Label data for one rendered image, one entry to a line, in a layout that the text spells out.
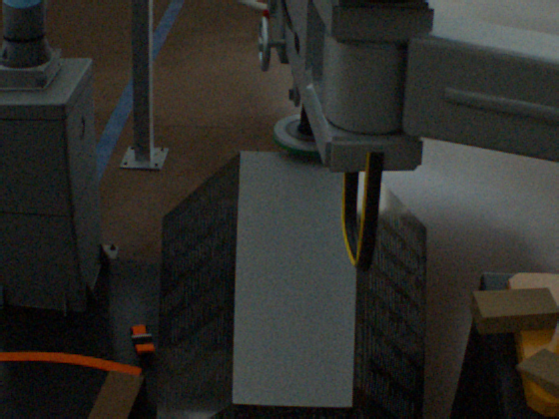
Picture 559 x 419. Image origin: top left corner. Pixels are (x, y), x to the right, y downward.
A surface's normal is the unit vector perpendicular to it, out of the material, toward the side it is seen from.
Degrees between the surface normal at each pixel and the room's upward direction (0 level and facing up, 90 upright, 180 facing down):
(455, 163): 0
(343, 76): 90
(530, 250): 0
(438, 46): 67
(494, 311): 0
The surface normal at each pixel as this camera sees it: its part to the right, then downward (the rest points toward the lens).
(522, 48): 0.03, -0.85
